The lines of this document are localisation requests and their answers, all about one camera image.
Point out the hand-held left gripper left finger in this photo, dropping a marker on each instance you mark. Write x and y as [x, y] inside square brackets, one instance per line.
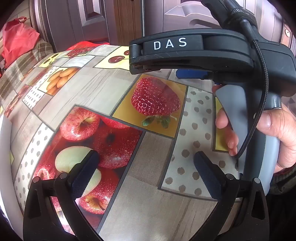
[84, 173]

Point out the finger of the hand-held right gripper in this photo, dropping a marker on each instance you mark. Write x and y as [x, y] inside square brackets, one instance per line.
[192, 74]
[135, 53]

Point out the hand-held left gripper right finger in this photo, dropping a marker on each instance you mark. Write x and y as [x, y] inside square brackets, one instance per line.
[208, 176]

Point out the person's right forearm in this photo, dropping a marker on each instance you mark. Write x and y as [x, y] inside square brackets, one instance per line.
[285, 183]

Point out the person's right hand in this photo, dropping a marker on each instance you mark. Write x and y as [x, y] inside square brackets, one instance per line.
[277, 125]

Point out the fruit print tablecloth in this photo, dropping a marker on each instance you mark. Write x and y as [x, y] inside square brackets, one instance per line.
[148, 162]

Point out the brown panelled door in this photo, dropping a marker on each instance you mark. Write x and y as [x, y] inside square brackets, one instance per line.
[76, 20]

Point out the plaid blanket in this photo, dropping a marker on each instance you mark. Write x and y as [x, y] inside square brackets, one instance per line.
[23, 62]

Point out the red plastic bag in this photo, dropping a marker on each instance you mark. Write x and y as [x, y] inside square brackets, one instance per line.
[18, 39]

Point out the wooden door frame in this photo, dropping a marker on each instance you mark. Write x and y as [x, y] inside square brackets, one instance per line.
[128, 20]

